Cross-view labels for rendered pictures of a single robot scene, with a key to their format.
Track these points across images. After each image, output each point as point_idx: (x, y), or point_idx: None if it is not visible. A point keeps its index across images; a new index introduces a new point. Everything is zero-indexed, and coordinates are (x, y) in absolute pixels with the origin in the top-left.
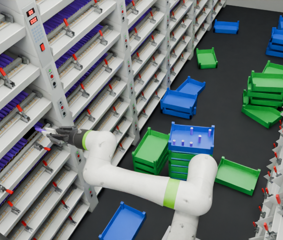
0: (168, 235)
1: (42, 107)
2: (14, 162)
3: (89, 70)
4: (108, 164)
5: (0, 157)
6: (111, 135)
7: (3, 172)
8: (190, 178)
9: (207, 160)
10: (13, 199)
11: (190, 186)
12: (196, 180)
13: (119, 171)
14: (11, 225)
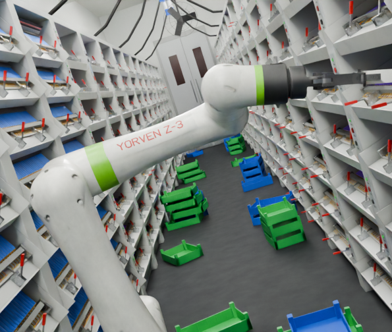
0: (157, 303)
1: None
2: None
3: None
4: (204, 107)
5: (360, 47)
6: (207, 74)
7: (388, 87)
8: (71, 164)
9: (44, 170)
10: None
11: (67, 154)
12: (59, 161)
13: (181, 114)
14: (379, 171)
